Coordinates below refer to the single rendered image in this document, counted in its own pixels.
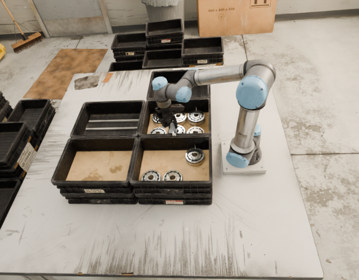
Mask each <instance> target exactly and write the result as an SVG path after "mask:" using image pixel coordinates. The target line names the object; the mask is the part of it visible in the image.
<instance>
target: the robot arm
mask: <svg viewBox="0 0 359 280"><path fill-rule="evenodd" d="M275 79H276V69H275V67H274V65H273V64H272V63H271V62H269V61H267V60H264V59H252V60H247V61H245V62H244V63H242V64H235V65H231V66H223V67H216V68H209V69H202V70H198V69H197V68H190V69H189V70H188V71H187V72H186V73H185V75H184V76H183V77H182V78H181V79H180V80H179V81H178V82H177V84H170V83H167V80H166V78H164V77H157V78H155V79H154V80H153V81H152V86H153V91H154V95H155V98H156V102H157V106H158V107H157V108H155V110H156V114H157V115H156V120H157V118H159V120H157V123H158V122H160V123H161V124H162V128H166V127H168V128H170V129H169V131H168V132H169V133H172V132H174V133H177V128H178V123H177V120H176V117H175V115H174V113H173V111H184V108H185V107H184V106H183V105H182V104H171V100H174V101H178V102H184V103H186V102H188V101H189V100H190V98H191V94H192V91H191V89H192V88H193V87H194V86H202V85H208V84H218V83H228V82H238V81H240V83H239V84H238V86H237V89H236V99H237V102H238V104H239V106H240V111H239V115H238V121H237V127H236V133H235V136H234V137H233V138H232V140H231V143H230V149H229V151H228V153H227V155H226V160H227V162H228V163H229V164H231V165H232V166H234V167H237V168H246V167H247V166H250V165H254V164H256V163H258V162H259V161H260V160H261V158H262V151H261V149H260V139H261V133H262V132H261V127H260V126H259V125H258V124H257V121H258V116H259V114H260V110H261V109H263V108H264V107H265V105H266V101H267V97H268V94H269V91H270V89H271V87H272V85H273V83H274V81H275Z"/></svg>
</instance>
